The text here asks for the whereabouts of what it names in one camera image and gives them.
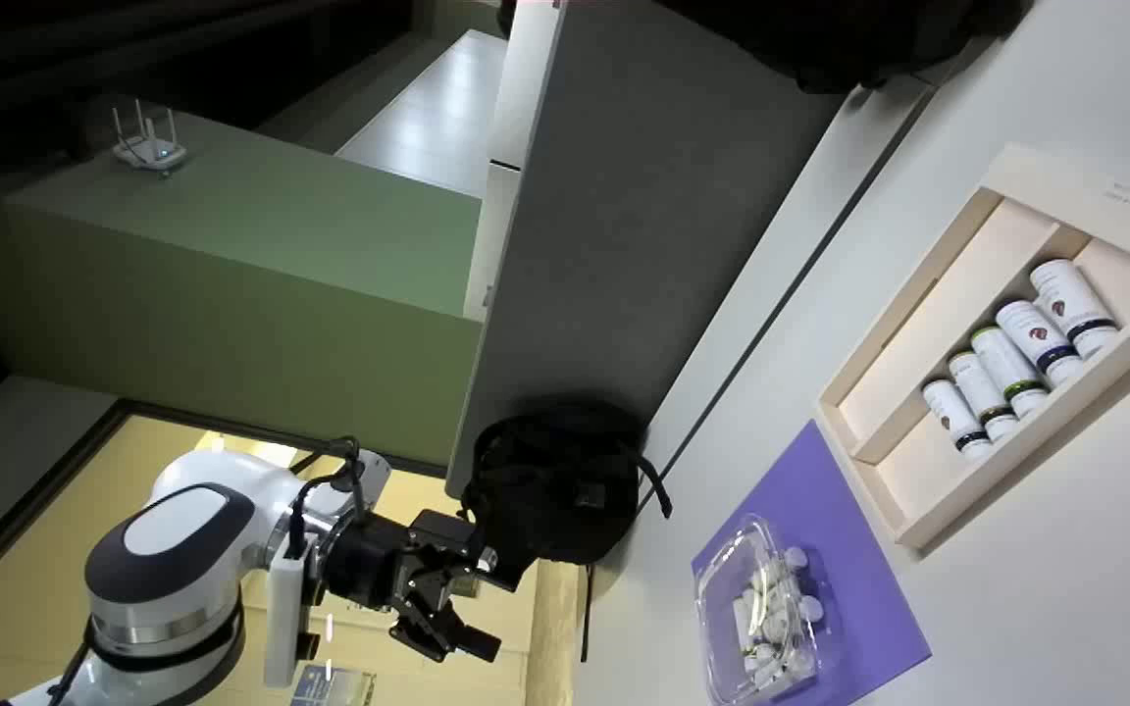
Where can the black backpack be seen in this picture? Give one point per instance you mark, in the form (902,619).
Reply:
(552,486)
(852,39)

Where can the small blue grey box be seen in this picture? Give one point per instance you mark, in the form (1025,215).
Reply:
(332,686)

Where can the pale grey desk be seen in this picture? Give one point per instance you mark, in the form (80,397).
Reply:
(433,121)

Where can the grey desk partition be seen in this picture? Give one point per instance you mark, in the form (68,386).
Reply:
(643,197)

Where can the light wooden compartment tray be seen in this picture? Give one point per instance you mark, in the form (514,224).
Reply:
(944,314)

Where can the green cabinet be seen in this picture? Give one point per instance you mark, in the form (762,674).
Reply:
(238,287)

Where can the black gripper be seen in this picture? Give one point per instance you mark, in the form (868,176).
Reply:
(382,562)

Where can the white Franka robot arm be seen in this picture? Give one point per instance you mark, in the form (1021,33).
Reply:
(175,590)

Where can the purple mat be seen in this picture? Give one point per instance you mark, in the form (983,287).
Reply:
(843,552)

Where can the small white vial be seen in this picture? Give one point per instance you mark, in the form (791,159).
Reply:
(794,558)
(808,609)

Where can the white bottle with dark band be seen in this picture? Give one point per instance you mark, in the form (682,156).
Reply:
(1034,337)
(952,412)
(1004,363)
(1067,299)
(978,386)

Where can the clear plastic container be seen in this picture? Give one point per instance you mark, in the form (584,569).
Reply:
(720,594)

